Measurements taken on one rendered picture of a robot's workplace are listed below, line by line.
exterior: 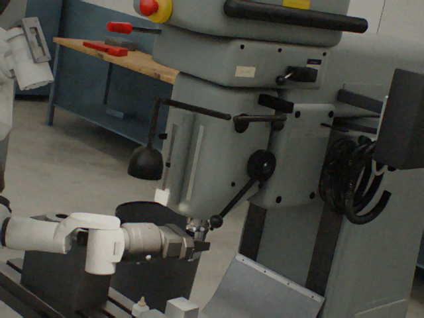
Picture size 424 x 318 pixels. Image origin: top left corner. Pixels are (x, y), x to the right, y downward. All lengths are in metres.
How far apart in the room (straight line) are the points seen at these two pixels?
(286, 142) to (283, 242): 0.43
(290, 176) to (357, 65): 0.32
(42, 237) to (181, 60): 0.48
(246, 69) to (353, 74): 0.40
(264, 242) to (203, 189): 0.53
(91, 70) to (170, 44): 7.26
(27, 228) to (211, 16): 0.61
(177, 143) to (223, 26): 0.29
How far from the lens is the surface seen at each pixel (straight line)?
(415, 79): 1.74
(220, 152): 1.70
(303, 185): 1.92
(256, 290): 2.21
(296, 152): 1.86
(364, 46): 2.00
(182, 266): 3.84
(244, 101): 1.70
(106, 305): 2.20
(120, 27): 1.67
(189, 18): 1.56
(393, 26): 6.46
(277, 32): 1.68
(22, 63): 1.58
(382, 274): 2.25
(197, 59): 1.67
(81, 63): 9.12
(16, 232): 1.78
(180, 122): 1.69
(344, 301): 2.13
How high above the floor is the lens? 1.86
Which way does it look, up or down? 14 degrees down
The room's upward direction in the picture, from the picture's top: 11 degrees clockwise
